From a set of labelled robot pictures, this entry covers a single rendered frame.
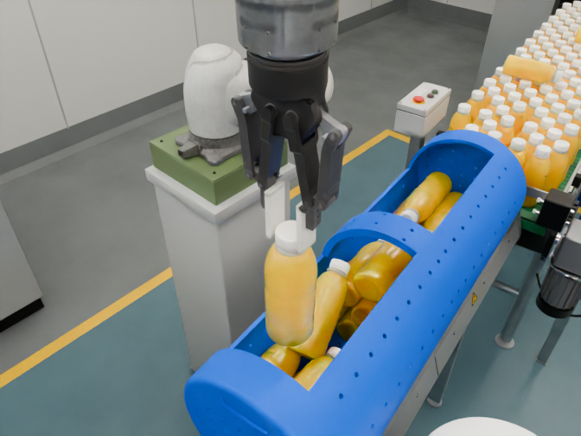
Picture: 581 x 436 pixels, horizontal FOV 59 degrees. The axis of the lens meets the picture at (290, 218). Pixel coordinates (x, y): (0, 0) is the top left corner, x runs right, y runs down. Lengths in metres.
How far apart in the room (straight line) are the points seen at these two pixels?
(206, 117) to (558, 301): 1.23
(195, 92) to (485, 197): 0.74
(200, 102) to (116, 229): 1.74
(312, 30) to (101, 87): 3.43
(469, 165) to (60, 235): 2.30
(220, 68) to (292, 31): 0.90
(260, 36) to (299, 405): 0.47
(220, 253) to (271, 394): 0.81
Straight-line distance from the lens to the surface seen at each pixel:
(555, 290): 1.83
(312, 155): 0.52
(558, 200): 1.57
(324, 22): 0.45
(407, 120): 1.71
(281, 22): 0.43
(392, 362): 0.83
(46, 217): 3.24
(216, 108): 1.36
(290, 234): 0.60
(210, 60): 1.34
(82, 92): 3.77
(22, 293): 2.55
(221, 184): 1.37
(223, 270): 1.53
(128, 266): 2.75
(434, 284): 0.93
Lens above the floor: 1.84
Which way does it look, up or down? 39 degrees down
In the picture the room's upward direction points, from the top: straight up
